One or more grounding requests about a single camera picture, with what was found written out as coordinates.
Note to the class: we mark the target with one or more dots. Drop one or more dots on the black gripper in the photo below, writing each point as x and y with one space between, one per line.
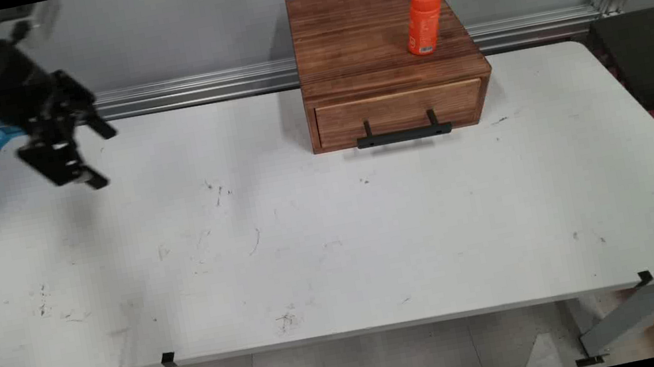
6 82

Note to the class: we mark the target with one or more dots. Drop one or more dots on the black table edge clip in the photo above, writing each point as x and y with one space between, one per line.
644 278
168 359

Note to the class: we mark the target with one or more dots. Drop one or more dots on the brown wooden drawer cabinet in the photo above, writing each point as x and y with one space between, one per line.
361 36

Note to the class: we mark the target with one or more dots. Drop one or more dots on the orange plastic bottle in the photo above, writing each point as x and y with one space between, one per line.
424 22

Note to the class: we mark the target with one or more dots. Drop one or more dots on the black table leg foot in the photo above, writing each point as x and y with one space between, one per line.
590 360

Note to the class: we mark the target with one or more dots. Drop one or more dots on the white table leg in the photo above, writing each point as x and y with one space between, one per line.
639 310

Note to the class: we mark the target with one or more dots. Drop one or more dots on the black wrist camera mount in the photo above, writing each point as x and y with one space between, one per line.
26 24

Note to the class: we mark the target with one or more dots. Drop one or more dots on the long horizontal aluminium rail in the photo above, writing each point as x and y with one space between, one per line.
202 88

